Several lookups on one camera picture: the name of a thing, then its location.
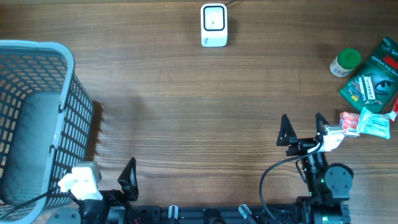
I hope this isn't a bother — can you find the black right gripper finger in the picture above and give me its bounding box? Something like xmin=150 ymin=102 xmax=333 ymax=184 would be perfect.
xmin=276 ymin=114 xmax=297 ymax=146
xmin=315 ymin=113 xmax=329 ymax=135

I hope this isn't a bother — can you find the red patterned small box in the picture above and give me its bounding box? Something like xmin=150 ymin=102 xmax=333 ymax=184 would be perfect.
xmin=340 ymin=111 xmax=359 ymax=138

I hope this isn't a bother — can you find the green white small tube box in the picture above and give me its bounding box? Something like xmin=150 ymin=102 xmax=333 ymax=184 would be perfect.
xmin=356 ymin=73 xmax=382 ymax=105

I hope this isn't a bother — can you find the mint wet wipes pack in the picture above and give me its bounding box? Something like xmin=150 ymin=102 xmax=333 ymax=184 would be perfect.
xmin=356 ymin=107 xmax=391 ymax=139

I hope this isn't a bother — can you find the green lidded jar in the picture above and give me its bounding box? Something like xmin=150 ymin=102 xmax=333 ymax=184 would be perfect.
xmin=330 ymin=48 xmax=361 ymax=78

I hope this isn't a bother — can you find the green glove package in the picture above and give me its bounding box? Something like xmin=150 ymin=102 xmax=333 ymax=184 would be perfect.
xmin=340 ymin=36 xmax=397 ymax=113

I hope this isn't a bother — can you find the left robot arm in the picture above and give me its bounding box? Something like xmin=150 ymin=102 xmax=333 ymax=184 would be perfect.
xmin=47 ymin=158 xmax=141 ymax=223

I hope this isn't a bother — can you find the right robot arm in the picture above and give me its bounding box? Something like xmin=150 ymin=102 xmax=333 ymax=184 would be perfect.
xmin=276 ymin=113 xmax=354 ymax=224

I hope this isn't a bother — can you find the white barcode scanner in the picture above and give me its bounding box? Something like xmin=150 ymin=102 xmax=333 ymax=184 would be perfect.
xmin=200 ymin=3 xmax=228 ymax=47

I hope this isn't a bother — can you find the grey plastic mesh basket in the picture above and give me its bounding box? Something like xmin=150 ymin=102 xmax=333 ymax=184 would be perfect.
xmin=1 ymin=40 xmax=94 ymax=223

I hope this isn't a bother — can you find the black right camera cable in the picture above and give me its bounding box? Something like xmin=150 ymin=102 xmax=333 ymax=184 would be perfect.
xmin=259 ymin=141 xmax=324 ymax=224

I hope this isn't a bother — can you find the black camera cable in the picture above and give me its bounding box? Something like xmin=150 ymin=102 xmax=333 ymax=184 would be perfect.
xmin=259 ymin=141 xmax=324 ymax=224
xmin=0 ymin=185 xmax=75 ymax=221

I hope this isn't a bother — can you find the black left camera cable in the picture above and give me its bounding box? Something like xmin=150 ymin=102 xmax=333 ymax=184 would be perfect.
xmin=0 ymin=185 xmax=75 ymax=221

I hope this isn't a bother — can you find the black mounting rail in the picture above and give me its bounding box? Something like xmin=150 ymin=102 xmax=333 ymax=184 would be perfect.
xmin=129 ymin=205 xmax=295 ymax=224

